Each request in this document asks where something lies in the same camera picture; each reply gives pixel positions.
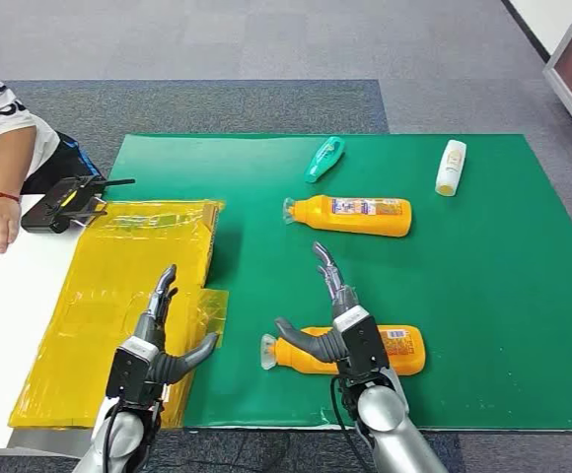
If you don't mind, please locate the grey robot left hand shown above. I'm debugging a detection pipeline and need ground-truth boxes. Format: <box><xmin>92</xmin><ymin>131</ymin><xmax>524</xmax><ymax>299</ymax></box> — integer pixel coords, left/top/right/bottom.
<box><xmin>134</xmin><ymin>263</ymin><xmax>220</xmax><ymax>386</ymax></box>

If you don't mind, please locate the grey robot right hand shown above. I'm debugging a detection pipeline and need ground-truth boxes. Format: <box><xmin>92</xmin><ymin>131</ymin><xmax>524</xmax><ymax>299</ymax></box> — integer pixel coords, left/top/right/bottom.
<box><xmin>274</xmin><ymin>241</ymin><xmax>361</xmax><ymax>366</ymax></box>

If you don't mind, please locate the black remote controller with antennas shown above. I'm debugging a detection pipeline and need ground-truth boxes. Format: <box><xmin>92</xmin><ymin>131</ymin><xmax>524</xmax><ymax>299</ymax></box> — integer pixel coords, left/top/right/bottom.
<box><xmin>21</xmin><ymin>174</ymin><xmax>136</xmax><ymax>235</ymax></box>

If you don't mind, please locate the orange detergent bottle clear cap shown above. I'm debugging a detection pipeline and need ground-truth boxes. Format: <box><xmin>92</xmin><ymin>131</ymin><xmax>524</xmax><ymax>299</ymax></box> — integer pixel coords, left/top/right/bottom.
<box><xmin>260</xmin><ymin>324</ymin><xmax>427</xmax><ymax>378</ymax></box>
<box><xmin>283</xmin><ymin>194</ymin><xmax>413</xmax><ymax>238</ymax></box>

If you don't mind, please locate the teal plastic bottle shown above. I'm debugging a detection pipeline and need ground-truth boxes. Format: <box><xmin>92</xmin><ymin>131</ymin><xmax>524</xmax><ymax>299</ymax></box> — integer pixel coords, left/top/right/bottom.
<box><xmin>304</xmin><ymin>136</ymin><xmax>346</xmax><ymax>184</ymax></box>

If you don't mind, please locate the white plastic bottle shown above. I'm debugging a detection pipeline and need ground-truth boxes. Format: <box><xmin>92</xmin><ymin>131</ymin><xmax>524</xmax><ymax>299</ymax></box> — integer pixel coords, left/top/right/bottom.
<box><xmin>434</xmin><ymin>138</ymin><xmax>468</xmax><ymax>198</ymax></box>

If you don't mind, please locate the yellow taped cardboard sheet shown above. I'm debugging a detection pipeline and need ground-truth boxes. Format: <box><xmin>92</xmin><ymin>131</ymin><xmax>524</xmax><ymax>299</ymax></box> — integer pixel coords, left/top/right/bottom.
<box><xmin>8</xmin><ymin>198</ymin><xmax>230</xmax><ymax>431</ymax></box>

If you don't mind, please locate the green table mat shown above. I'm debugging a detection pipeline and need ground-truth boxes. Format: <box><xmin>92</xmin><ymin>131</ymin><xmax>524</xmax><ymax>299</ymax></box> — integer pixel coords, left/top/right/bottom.
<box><xmin>103</xmin><ymin>133</ymin><xmax>572</xmax><ymax>433</ymax></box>

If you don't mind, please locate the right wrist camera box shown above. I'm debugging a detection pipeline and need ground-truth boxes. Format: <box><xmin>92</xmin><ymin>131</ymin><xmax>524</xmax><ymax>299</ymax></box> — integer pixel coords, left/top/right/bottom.
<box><xmin>332</xmin><ymin>304</ymin><xmax>390</xmax><ymax>380</ymax></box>

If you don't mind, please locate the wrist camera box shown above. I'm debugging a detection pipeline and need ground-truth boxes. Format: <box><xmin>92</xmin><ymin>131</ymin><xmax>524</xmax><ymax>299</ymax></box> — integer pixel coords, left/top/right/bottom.
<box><xmin>104</xmin><ymin>336</ymin><xmax>161</xmax><ymax>407</ymax></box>
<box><xmin>332</xmin><ymin>304</ymin><xmax>390</xmax><ymax>380</ymax></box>

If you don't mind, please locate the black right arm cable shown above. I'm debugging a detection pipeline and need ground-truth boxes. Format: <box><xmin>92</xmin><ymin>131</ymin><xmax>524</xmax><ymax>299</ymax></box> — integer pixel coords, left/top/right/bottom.
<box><xmin>329</xmin><ymin>376</ymin><xmax>366</xmax><ymax>473</ymax></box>

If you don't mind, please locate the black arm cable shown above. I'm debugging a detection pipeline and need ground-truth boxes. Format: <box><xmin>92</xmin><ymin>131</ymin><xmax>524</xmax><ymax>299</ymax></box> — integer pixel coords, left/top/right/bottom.
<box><xmin>329</xmin><ymin>376</ymin><xmax>366</xmax><ymax>473</ymax></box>
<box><xmin>102</xmin><ymin>399</ymin><xmax>125</xmax><ymax>473</ymax></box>

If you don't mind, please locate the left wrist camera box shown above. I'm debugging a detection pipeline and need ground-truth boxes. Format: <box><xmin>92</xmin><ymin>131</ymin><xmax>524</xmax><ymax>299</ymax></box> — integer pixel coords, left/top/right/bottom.
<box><xmin>104</xmin><ymin>336</ymin><xmax>161</xmax><ymax>407</ymax></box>

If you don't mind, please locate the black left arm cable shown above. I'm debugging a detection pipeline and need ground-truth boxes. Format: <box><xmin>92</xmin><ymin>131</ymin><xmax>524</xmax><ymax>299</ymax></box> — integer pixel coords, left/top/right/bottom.
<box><xmin>102</xmin><ymin>399</ymin><xmax>125</xmax><ymax>473</ymax></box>

